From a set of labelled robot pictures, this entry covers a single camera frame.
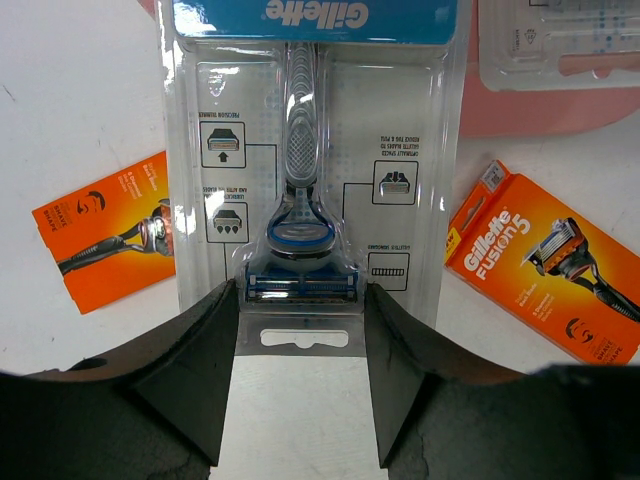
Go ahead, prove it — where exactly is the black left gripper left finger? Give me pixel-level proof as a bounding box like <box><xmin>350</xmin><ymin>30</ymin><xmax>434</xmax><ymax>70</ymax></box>
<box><xmin>1</xmin><ymin>281</ymin><xmax>239</xmax><ymax>479</ymax></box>

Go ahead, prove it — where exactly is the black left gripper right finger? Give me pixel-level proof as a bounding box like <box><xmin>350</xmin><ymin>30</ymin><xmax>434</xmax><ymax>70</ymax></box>
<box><xmin>364</xmin><ymin>284</ymin><xmax>639</xmax><ymax>479</ymax></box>

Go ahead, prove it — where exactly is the white Gillette pack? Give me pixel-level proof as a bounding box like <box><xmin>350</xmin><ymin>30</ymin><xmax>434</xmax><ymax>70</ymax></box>
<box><xmin>155</xmin><ymin>1</ymin><xmax>472</xmax><ymax>356</ymax></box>
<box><xmin>477</xmin><ymin>1</ymin><xmax>639</xmax><ymax>91</ymax></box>

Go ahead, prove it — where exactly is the pink three-tier shelf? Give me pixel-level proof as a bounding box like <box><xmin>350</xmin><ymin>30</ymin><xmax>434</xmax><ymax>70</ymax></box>
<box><xmin>459</xmin><ymin>2</ymin><xmax>639</xmax><ymax>138</ymax></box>

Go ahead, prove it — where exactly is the orange Gillette Fusion box left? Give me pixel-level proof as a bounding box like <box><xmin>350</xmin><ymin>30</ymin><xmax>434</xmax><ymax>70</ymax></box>
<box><xmin>32</xmin><ymin>152</ymin><xmax>175</xmax><ymax>314</ymax></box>

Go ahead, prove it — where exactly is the orange Gillette box centre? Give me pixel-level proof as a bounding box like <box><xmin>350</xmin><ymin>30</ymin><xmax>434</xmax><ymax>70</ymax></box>
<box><xmin>445</xmin><ymin>160</ymin><xmax>639</xmax><ymax>365</ymax></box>

